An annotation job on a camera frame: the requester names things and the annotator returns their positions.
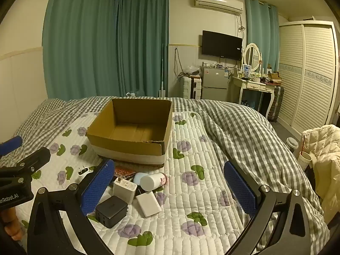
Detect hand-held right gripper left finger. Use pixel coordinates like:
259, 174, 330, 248
27, 159, 116, 255

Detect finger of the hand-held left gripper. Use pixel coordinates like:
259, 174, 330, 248
0, 135, 23, 157
0, 147, 51, 184

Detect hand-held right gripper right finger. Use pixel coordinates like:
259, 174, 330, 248
224, 160, 311, 255

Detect black multi-port charger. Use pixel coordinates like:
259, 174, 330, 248
95, 195, 128, 229

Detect white cube charger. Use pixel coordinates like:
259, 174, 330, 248
113, 176, 138, 205

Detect pink glitter wallet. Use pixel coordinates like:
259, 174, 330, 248
114, 166, 139, 180

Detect white bottle with pink label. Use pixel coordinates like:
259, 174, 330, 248
140, 173, 168, 192

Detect white power bank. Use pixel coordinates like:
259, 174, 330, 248
136, 191, 162, 218

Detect person's left hand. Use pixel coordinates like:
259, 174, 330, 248
2, 207, 24, 241

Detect floral quilted mattress pad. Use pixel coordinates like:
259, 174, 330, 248
0, 112, 266, 255

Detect grey checked duvet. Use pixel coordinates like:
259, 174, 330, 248
0, 96, 331, 255

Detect paper cup with lid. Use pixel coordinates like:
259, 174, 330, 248
285, 137, 299, 152

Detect white open cup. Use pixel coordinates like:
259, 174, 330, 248
297, 151, 313, 169

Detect cream quilted jacket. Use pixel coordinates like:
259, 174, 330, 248
301, 124, 340, 225

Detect dark suitcase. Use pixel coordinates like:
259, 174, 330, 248
267, 85, 285, 123

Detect white dressing table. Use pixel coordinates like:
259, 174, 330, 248
231, 73, 277, 121

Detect silver small fridge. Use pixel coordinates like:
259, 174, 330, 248
200, 66, 230, 102

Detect white ribbed suitcase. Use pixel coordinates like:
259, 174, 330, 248
181, 75, 203, 100

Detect small brown cardboard box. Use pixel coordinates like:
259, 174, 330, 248
267, 71, 282, 83

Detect white flat mop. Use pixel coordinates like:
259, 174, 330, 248
159, 43, 166, 98

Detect wide teal curtain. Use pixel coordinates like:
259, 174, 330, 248
42, 0, 123, 102

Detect white oval mirror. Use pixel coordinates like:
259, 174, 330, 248
243, 43, 262, 72

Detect white louvred wardrobe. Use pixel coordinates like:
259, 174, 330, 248
275, 20, 340, 136

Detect narrow teal curtain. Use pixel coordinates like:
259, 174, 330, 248
244, 0, 279, 71

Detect white air conditioner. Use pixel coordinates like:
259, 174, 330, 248
194, 0, 244, 15

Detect hanging wall cables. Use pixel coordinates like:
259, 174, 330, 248
173, 47, 186, 79

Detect black wall television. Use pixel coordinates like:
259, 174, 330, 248
201, 30, 243, 61

